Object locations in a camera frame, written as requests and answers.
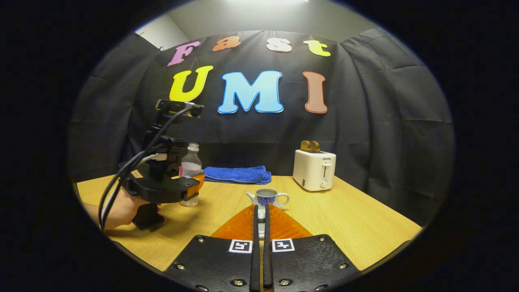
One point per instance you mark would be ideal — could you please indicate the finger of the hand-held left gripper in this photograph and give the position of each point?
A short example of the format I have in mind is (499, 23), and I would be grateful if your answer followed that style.
(201, 180)

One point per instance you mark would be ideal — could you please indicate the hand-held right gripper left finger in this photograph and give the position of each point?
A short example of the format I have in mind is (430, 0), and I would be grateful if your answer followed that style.
(255, 259)

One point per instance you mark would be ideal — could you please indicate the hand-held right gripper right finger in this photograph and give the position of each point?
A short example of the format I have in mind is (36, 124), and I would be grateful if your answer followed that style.
(268, 263)

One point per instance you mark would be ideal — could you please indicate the clear plastic water bottle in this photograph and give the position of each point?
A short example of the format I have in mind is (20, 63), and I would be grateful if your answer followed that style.
(191, 166)

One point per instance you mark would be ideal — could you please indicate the white blue-flowered teacup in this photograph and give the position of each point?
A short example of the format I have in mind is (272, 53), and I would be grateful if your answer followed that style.
(267, 199)

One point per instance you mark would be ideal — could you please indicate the blue folded towel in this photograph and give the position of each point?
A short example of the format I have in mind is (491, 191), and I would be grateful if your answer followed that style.
(237, 174)

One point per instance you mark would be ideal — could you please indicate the white toaster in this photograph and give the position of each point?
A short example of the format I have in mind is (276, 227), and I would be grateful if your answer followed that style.
(314, 172)

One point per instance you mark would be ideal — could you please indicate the brown toast slice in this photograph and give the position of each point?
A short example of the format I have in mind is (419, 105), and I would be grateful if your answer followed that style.
(316, 147)
(305, 147)

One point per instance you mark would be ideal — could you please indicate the ceiling light panel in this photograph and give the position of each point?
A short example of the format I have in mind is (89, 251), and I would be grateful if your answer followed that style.
(265, 1)

